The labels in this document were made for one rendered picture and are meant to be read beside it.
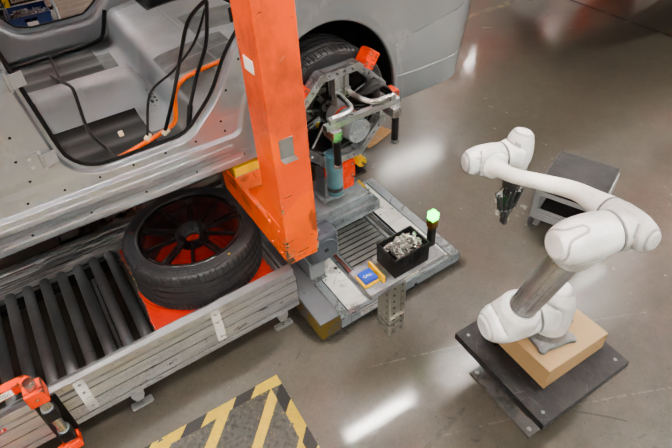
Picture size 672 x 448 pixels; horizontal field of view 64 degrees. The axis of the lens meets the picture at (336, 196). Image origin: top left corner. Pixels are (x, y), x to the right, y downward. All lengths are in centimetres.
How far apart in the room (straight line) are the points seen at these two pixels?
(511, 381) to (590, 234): 93
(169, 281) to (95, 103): 112
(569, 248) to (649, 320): 159
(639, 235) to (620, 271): 162
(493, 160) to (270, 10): 94
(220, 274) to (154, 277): 29
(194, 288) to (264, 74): 113
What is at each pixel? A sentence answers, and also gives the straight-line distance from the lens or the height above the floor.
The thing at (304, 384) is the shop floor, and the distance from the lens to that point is 270.
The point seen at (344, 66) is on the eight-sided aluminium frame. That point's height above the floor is 112.
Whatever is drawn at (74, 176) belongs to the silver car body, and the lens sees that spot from 246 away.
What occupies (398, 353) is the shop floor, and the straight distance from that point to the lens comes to 278.
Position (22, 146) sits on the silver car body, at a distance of 236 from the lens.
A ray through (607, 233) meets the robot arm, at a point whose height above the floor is 122.
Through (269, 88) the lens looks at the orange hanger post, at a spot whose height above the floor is 140.
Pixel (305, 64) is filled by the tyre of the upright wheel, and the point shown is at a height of 115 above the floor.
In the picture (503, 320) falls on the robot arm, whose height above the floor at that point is 66.
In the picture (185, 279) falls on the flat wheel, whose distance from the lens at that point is 255.
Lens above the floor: 232
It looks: 41 degrees down
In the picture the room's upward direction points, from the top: 4 degrees counter-clockwise
